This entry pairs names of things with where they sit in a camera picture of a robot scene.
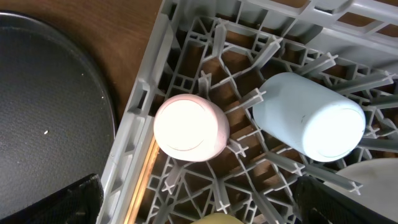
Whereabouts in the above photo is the blue cup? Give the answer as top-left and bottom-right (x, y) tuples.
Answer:
(252, 72), (366, 162)

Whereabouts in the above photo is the round black serving tray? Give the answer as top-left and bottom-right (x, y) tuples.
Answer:
(1, 11), (115, 217)

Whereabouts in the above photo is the pink cup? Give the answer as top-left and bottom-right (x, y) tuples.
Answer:
(154, 94), (229, 162)

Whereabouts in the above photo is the wooden chopstick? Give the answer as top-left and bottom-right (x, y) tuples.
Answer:
(123, 136), (160, 224)

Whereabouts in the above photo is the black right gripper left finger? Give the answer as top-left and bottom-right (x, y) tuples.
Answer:
(1, 174), (104, 224)

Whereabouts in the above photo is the yellow bowl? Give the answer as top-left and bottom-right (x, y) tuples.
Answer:
(192, 213), (244, 224)

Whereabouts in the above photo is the grey round plate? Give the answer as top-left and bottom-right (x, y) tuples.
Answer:
(325, 158), (398, 222)

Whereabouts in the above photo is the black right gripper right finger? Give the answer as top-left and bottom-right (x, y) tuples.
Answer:
(294, 176), (397, 224)

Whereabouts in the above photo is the grey dishwasher rack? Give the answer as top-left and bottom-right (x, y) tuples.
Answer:
(98, 0), (397, 223)

